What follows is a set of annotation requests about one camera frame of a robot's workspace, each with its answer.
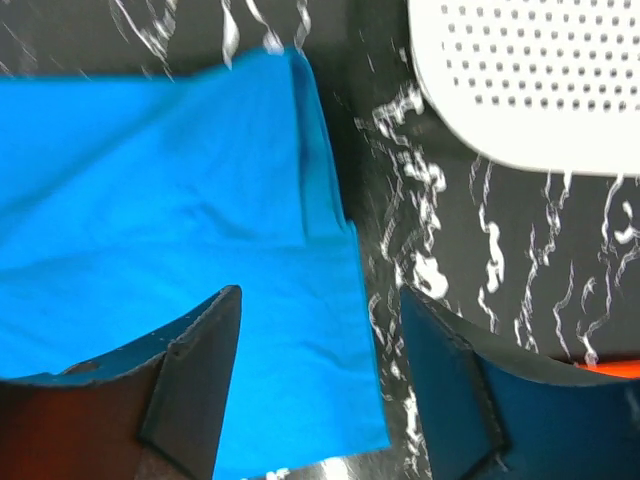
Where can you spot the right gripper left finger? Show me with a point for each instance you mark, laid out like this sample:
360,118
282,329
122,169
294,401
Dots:
150,409

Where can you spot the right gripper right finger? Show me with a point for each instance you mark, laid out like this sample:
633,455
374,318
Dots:
492,410

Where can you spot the white plastic basket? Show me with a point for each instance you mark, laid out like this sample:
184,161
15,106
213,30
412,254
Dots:
535,85

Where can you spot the folded orange t shirt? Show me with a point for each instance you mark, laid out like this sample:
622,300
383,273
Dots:
626,368

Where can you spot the blue t shirt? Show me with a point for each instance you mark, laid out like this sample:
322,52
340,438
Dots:
127,201

